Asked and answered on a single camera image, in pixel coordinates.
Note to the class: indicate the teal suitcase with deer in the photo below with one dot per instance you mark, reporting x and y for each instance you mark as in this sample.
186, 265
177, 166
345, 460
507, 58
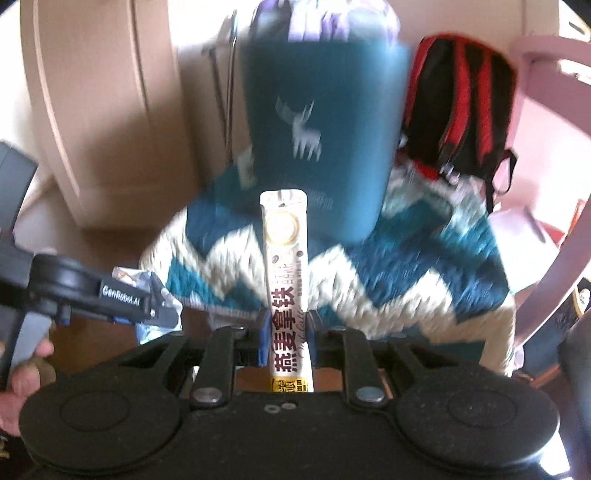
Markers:
323, 92

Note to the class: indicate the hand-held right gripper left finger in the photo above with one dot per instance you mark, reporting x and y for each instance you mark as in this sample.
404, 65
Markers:
263, 337

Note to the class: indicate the white yellow sachet stick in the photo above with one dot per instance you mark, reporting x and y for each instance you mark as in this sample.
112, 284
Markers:
284, 258

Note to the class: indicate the purple white packet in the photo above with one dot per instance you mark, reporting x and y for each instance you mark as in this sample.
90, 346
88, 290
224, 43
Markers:
323, 18

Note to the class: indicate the person's left hand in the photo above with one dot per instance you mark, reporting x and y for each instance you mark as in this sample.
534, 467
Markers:
27, 381

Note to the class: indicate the clear plastic packet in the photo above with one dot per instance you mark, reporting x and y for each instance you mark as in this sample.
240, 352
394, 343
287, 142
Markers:
138, 276

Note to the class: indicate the black red backpack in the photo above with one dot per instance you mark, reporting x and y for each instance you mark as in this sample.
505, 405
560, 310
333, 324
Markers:
443, 115

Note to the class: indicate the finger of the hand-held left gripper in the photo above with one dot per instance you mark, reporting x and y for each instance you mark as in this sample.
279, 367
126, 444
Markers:
161, 314

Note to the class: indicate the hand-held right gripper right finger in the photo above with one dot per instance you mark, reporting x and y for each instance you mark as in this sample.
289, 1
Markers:
315, 337

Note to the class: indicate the pink chair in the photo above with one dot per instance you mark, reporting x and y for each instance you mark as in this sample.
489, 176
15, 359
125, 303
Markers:
545, 60

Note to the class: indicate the teal white zigzag blanket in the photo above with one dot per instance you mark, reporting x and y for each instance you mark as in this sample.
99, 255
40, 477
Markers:
406, 263

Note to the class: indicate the beige cabinet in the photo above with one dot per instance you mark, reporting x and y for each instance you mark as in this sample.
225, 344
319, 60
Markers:
101, 115

